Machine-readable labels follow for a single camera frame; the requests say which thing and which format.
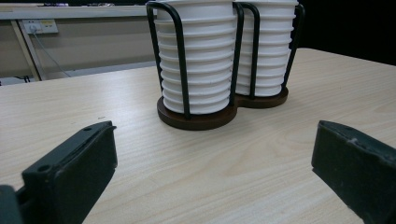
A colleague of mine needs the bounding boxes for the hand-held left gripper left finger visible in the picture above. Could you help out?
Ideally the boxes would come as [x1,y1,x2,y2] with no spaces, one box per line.
[21,120,119,224]

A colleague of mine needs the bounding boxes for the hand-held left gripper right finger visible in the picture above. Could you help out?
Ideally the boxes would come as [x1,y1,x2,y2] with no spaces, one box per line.
[311,119,396,224]

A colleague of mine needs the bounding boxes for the black wire cup holder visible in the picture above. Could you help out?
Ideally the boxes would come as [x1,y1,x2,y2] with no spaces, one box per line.
[146,0,306,132]

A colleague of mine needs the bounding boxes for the stack of white paper cups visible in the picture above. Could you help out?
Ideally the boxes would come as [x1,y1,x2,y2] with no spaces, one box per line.
[153,0,238,116]
[234,0,299,97]

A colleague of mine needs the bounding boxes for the beige desk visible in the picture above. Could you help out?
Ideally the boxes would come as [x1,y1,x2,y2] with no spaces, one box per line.
[0,3,158,82]

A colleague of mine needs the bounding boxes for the white power cable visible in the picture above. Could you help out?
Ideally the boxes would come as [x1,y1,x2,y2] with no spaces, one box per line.
[30,26,73,78]

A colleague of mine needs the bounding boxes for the white wall socket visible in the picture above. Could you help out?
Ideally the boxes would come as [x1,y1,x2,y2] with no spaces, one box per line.
[21,19,59,35]

